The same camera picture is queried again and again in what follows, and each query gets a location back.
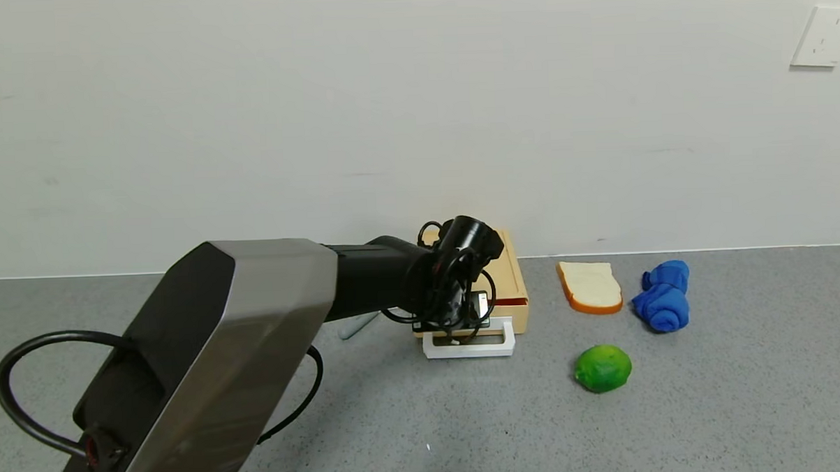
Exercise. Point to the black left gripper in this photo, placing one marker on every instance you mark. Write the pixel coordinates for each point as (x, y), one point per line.
(453, 325)

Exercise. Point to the white bread slice orange crust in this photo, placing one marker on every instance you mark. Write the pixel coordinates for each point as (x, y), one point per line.
(591, 286)

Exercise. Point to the green lime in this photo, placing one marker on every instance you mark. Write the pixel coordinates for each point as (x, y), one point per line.
(603, 369)

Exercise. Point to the blue rolled towel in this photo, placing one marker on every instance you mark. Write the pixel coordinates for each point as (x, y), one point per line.
(663, 304)

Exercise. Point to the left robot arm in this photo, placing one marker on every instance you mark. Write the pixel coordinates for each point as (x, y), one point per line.
(221, 355)

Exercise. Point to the white wall socket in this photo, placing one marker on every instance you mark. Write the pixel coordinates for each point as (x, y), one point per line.
(825, 36)

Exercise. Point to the yellow drawer case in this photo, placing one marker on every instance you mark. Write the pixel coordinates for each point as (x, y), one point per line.
(512, 282)

